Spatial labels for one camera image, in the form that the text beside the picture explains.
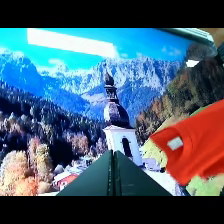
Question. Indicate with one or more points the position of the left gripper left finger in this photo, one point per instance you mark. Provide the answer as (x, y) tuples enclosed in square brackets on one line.
[(96, 180)]

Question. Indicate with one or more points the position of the red T-shirt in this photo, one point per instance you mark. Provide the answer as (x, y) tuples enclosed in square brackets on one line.
[(200, 146)]

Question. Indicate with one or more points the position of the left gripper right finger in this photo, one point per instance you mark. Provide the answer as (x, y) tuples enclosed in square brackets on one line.
[(133, 180)]

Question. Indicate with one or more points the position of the silver frame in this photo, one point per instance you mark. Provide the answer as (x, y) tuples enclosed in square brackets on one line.
[(190, 33)]

